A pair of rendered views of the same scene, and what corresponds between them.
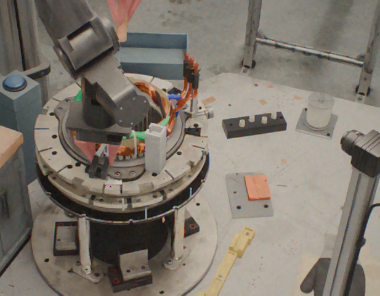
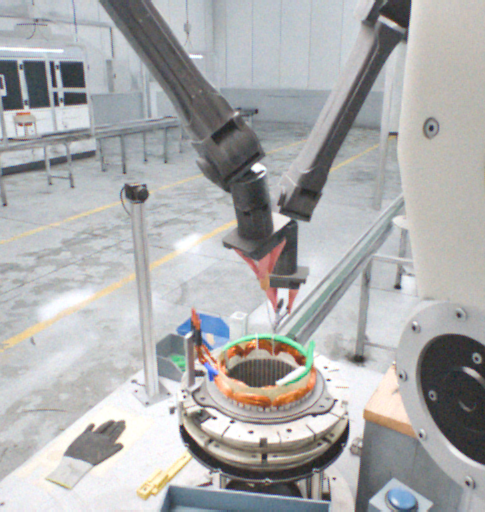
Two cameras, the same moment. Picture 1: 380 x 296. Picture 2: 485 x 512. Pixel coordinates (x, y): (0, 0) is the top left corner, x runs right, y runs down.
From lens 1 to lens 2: 1.98 m
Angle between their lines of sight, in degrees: 115
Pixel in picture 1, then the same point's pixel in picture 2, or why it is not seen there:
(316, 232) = (76, 493)
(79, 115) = (299, 271)
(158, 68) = (207, 494)
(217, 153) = not seen: outside the picture
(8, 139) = (375, 403)
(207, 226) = not seen: hidden behind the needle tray
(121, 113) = not seen: hidden behind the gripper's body
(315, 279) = (108, 447)
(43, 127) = (341, 388)
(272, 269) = (136, 465)
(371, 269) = (55, 457)
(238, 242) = (157, 479)
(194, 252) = (201, 473)
